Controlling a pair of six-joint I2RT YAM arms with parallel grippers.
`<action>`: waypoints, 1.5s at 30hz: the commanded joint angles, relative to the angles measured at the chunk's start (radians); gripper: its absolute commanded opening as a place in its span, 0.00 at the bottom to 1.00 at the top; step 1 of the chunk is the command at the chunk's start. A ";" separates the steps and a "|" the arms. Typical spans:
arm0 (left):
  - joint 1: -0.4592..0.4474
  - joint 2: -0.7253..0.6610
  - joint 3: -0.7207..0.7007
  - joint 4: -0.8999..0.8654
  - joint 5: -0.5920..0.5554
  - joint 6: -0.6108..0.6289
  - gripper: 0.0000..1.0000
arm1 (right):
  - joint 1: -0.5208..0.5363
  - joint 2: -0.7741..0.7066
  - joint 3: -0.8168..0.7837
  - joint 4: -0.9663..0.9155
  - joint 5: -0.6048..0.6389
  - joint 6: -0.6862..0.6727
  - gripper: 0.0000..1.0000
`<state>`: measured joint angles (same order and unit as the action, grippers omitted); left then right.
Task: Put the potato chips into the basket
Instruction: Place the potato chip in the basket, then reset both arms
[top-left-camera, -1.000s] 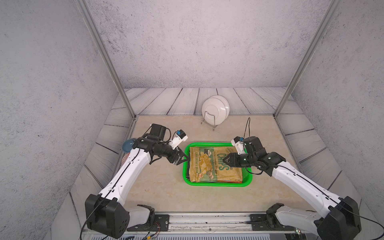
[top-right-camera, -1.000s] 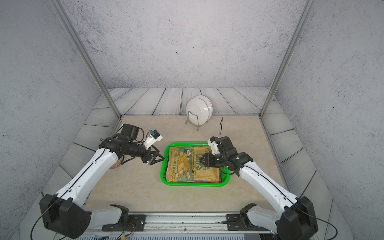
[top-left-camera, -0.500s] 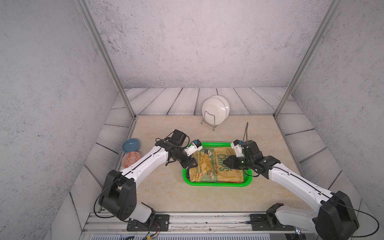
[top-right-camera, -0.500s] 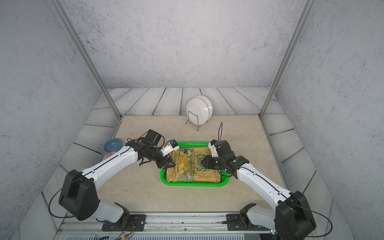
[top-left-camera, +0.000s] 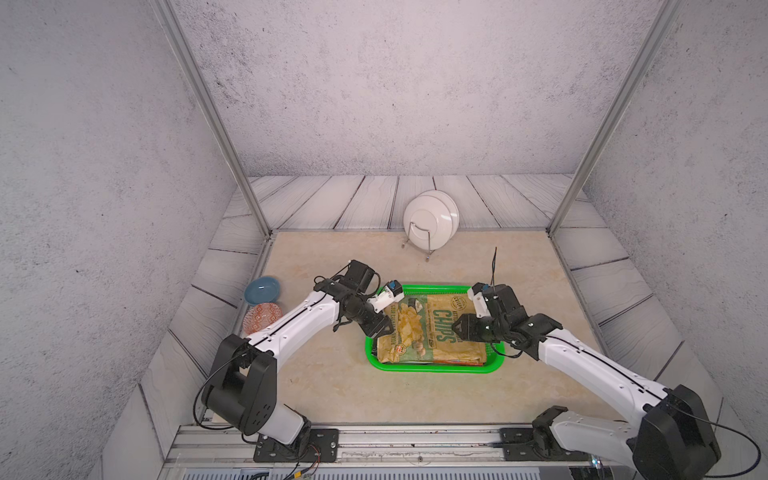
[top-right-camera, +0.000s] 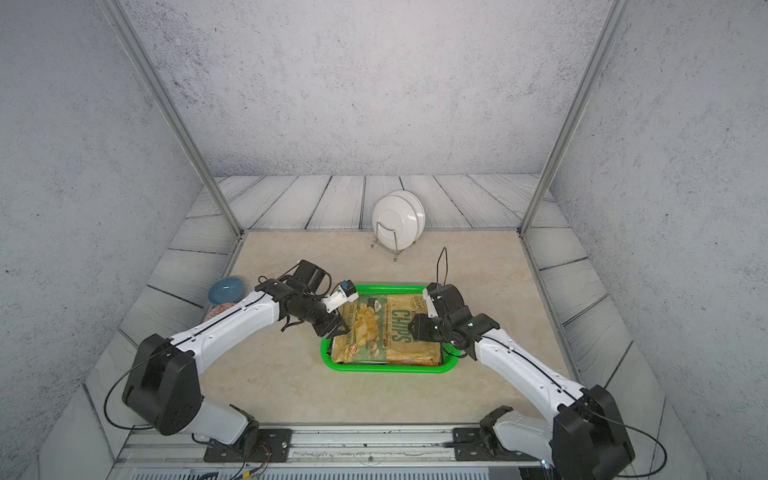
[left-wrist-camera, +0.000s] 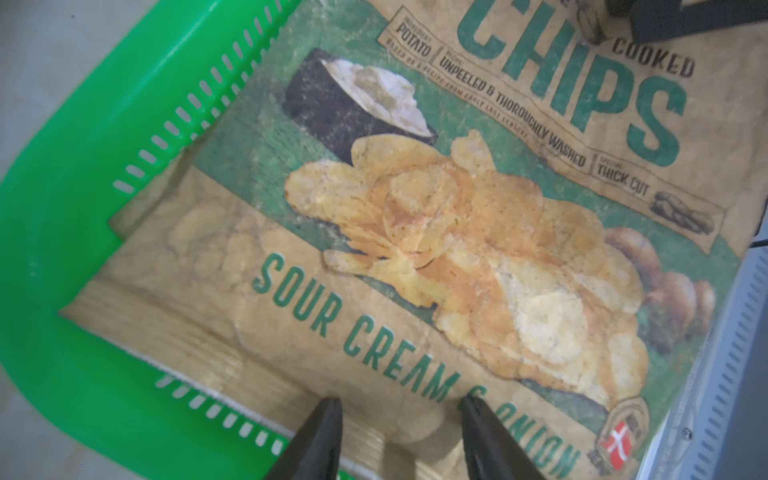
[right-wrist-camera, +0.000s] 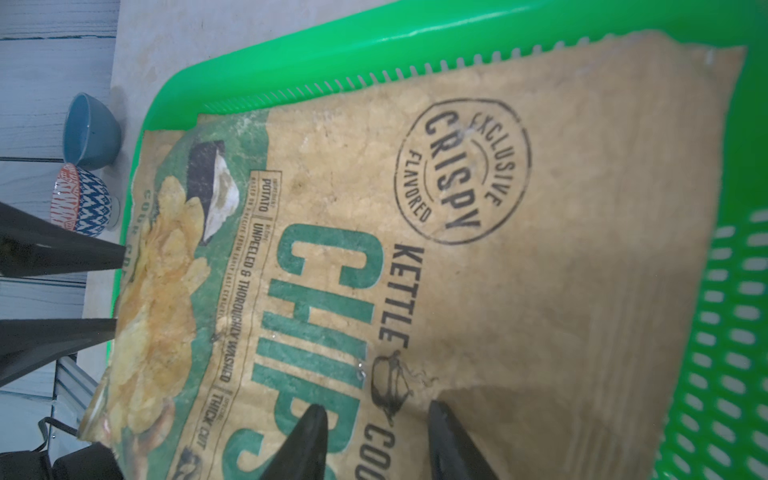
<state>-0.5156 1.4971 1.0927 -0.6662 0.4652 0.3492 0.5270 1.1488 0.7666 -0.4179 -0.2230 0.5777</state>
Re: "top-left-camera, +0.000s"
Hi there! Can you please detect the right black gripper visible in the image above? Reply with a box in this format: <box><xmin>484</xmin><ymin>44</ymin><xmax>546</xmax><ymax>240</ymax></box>
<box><xmin>449</xmin><ymin>312</ymin><xmax>509</xmax><ymax>344</ymax></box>

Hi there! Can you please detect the tan green chips bag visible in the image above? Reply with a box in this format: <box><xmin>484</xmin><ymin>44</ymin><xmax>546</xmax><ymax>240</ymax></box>
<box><xmin>376</xmin><ymin>294</ymin><xmax>487</xmax><ymax>367</ymax></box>

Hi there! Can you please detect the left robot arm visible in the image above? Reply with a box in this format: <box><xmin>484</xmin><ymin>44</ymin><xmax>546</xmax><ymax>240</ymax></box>
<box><xmin>193</xmin><ymin>260</ymin><xmax>404</xmax><ymax>456</ymax></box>

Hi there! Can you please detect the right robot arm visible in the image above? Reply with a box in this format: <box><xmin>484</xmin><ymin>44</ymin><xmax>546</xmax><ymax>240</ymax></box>
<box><xmin>452</xmin><ymin>283</ymin><xmax>722</xmax><ymax>479</ymax></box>

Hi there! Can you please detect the green plastic basket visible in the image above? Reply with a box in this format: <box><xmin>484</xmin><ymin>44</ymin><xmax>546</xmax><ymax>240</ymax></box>
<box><xmin>366</xmin><ymin>285</ymin><xmax>505</xmax><ymax>374</ymax></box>

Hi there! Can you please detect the white plate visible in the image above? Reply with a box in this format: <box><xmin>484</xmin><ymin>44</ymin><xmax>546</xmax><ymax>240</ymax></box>
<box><xmin>403</xmin><ymin>190</ymin><xmax>460</xmax><ymax>242</ymax></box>

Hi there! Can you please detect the blue bowl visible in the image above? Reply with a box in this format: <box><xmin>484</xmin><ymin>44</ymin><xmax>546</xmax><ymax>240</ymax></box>
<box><xmin>243</xmin><ymin>276</ymin><xmax>281</xmax><ymax>306</ymax></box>

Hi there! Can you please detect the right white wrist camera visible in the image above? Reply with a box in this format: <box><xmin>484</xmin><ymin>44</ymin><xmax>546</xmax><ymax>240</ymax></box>
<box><xmin>467</xmin><ymin>282</ymin><xmax>490</xmax><ymax>318</ymax></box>

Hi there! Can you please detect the wire plate rack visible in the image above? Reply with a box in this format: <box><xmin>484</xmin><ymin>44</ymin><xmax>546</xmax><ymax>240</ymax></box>
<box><xmin>403</xmin><ymin>221</ymin><xmax>452</xmax><ymax>261</ymax></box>

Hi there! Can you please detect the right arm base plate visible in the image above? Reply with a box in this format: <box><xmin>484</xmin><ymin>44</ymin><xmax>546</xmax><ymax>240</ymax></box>
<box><xmin>499</xmin><ymin>426</ymin><xmax>590</xmax><ymax>462</ymax></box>

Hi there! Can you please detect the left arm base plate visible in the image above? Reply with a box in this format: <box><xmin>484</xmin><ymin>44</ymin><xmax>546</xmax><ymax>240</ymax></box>
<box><xmin>253</xmin><ymin>428</ymin><xmax>340</xmax><ymax>464</ymax></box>

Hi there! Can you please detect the aluminium front rail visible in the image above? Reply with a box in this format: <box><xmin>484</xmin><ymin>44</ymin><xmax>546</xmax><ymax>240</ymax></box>
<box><xmin>164</xmin><ymin>424</ymin><xmax>628</xmax><ymax>470</ymax></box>

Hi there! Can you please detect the right aluminium frame post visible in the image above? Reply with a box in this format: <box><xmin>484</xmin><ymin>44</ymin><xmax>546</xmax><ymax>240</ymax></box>
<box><xmin>546</xmin><ymin>0</ymin><xmax>683</xmax><ymax>239</ymax></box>

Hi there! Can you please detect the aluminium frame post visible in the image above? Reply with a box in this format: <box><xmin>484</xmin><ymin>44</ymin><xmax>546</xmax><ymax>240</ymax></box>
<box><xmin>151</xmin><ymin>0</ymin><xmax>272</xmax><ymax>237</ymax></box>
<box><xmin>546</xmin><ymin>0</ymin><xmax>683</xmax><ymax>239</ymax></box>

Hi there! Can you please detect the left aluminium frame post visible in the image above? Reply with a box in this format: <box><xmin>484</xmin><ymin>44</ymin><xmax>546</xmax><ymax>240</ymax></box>
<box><xmin>151</xmin><ymin>0</ymin><xmax>272</xmax><ymax>237</ymax></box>

